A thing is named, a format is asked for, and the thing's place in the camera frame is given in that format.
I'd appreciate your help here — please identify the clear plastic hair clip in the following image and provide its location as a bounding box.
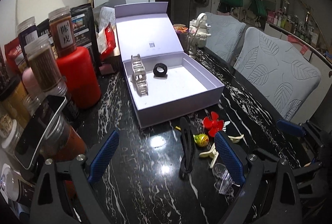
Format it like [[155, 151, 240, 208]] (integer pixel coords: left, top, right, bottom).
[[212, 163, 240, 195]]

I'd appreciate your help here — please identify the cream curved hair claw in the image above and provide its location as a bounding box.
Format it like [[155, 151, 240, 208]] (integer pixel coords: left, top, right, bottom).
[[199, 132, 244, 169]]

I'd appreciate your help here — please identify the red flower hair clip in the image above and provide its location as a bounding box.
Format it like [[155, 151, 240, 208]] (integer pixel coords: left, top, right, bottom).
[[203, 111, 225, 138]]

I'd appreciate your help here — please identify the yellow green lollipop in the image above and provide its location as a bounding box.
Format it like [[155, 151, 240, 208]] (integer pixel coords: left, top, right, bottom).
[[175, 125, 210, 148]]

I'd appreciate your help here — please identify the black long hair clip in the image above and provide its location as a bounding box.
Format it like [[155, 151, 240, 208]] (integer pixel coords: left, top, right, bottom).
[[179, 117, 195, 180]]

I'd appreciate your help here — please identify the beige rectangular hair claw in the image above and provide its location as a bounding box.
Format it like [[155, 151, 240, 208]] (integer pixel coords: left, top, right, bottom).
[[131, 54, 148, 97]]

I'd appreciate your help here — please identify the black ring hair tie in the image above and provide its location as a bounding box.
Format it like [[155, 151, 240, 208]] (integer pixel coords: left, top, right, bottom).
[[152, 63, 169, 79]]

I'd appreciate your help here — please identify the orange content jar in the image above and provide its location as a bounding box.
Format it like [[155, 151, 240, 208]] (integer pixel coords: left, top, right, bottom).
[[40, 114, 87, 162]]

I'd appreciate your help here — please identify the near grey leaf cushion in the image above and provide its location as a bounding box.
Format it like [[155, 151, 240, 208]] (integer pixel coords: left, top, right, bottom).
[[234, 27, 321, 121]]

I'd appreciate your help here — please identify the grey leaf cushion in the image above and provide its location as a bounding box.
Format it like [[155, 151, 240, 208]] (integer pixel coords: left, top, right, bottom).
[[234, 27, 321, 121], [206, 12, 246, 63]]

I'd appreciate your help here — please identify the smartphone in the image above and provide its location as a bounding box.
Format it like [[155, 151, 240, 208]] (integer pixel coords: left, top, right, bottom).
[[14, 95, 67, 170]]

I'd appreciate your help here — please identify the red canister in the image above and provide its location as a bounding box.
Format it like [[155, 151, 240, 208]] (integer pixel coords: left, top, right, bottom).
[[56, 47, 101, 108]]

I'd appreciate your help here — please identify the brown granule jar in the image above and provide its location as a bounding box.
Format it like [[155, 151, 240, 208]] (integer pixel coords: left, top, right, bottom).
[[25, 34, 67, 97]]

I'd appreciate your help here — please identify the far grey leaf cushion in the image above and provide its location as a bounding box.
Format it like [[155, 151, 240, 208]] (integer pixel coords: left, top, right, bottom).
[[206, 12, 246, 63]]

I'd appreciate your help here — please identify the clear glass cup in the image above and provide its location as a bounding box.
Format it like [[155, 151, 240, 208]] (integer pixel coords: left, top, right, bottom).
[[178, 32, 200, 59]]

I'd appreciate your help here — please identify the lavender gift box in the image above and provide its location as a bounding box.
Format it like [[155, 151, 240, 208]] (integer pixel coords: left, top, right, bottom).
[[115, 2, 224, 129]]

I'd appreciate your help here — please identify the white cartoon kettle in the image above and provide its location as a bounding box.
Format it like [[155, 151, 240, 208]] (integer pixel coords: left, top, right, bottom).
[[190, 13, 211, 48]]

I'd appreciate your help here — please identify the snack candy bag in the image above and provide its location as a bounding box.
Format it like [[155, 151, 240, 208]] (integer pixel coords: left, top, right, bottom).
[[173, 24, 190, 34]]

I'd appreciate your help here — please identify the brown jar chinese label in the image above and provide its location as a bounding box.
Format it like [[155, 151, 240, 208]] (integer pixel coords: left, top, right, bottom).
[[48, 6, 77, 57]]

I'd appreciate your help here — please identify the black coffee bag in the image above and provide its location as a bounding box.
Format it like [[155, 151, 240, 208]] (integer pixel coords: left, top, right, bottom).
[[70, 4, 101, 67]]

